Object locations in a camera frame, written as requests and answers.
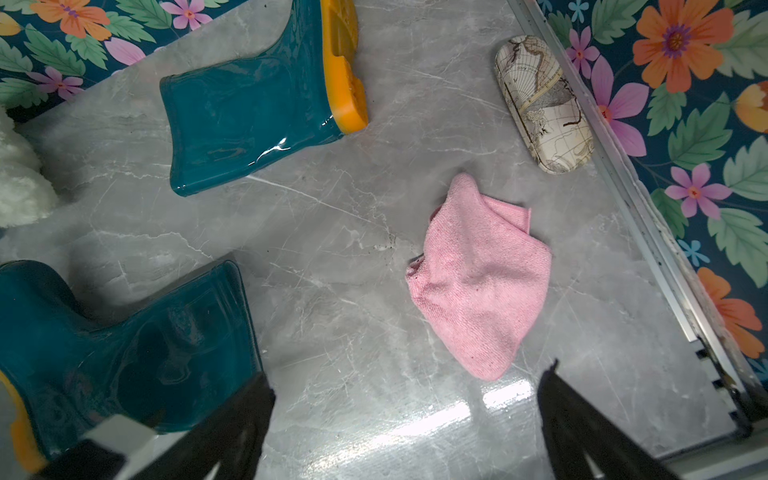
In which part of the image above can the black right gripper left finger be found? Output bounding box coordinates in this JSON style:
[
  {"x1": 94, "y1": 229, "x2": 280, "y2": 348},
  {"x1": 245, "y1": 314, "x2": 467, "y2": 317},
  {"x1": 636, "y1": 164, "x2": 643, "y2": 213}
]
[{"x1": 134, "y1": 372, "x2": 276, "y2": 479}]

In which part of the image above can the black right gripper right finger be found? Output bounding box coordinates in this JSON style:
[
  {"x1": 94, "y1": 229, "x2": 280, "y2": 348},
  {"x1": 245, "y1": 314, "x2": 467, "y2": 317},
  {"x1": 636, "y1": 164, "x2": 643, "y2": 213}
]
[{"x1": 536, "y1": 361, "x2": 678, "y2": 480}]

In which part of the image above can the teal rubber boot orange sole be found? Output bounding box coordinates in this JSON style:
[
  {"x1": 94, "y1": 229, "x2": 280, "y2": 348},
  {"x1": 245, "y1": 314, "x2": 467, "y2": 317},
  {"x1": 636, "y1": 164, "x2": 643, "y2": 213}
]
[{"x1": 1, "y1": 260, "x2": 262, "y2": 472}]

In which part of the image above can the pink microfiber cloth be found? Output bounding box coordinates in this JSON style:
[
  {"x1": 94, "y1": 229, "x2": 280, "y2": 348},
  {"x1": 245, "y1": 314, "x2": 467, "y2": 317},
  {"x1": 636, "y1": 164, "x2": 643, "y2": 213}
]
[{"x1": 405, "y1": 173, "x2": 552, "y2": 381}]

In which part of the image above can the white teddy bear blue shirt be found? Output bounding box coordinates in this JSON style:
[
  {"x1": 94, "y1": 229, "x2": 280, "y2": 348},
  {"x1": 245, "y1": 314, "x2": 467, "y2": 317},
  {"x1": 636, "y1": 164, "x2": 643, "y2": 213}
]
[{"x1": 1, "y1": 107, "x2": 59, "y2": 229}]

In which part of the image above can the map print glasses case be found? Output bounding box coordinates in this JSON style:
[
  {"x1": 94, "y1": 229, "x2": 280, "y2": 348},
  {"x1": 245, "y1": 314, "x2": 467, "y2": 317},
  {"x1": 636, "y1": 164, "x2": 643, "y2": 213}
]
[{"x1": 494, "y1": 35, "x2": 594, "y2": 175}]

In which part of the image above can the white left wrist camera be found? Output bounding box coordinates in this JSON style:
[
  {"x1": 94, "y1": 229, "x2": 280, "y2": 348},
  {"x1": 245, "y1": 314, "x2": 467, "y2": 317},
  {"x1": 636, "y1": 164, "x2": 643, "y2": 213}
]
[{"x1": 35, "y1": 413, "x2": 193, "y2": 480}]

